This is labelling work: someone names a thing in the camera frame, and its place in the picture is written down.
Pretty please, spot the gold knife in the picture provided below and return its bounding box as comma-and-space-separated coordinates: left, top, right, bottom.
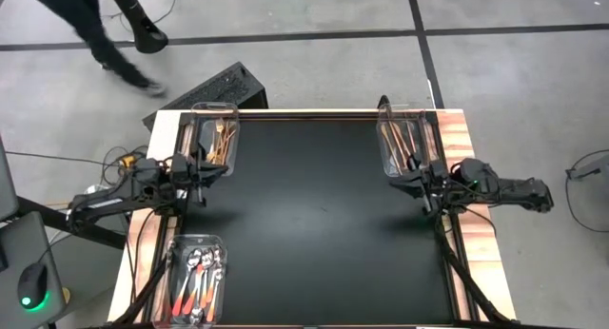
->
379, 124, 400, 172
387, 122, 410, 168
394, 122, 416, 160
406, 123, 421, 155

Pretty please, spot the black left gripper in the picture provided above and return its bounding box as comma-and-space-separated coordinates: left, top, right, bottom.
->
170, 152, 229, 208

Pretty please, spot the thin black cable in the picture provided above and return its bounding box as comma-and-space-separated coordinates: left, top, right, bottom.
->
3, 150, 120, 167

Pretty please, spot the grey desk pad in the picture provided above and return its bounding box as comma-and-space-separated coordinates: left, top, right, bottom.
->
0, 209, 68, 329

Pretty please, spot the grey laptop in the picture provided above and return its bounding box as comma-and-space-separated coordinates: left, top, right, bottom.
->
0, 133, 20, 223

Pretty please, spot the black cable loop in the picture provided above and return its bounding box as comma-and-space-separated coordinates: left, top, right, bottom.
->
564, 148, 609, 234

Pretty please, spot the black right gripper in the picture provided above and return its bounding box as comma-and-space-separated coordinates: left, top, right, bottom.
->
389, 162, 451, 214

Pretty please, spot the black desk bar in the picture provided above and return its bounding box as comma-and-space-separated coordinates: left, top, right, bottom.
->
16, 195, 128, 250

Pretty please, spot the black computer mouse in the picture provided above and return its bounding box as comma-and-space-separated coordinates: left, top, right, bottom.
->
17, 261, 49, 310

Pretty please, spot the grey stand foot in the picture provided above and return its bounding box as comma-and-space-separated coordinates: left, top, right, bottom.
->
565, 153, 609, 183

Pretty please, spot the person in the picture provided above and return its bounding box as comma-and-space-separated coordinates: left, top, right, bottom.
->
21, 0, 168, 100

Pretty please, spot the clear plastic bin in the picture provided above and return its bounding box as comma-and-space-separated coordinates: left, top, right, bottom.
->
165, 233, 229, 329
375, 102, 432, 178
188, 100, 241, 177

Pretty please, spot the black computer tower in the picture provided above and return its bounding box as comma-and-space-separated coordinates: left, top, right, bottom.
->
142, 61, 270, 132

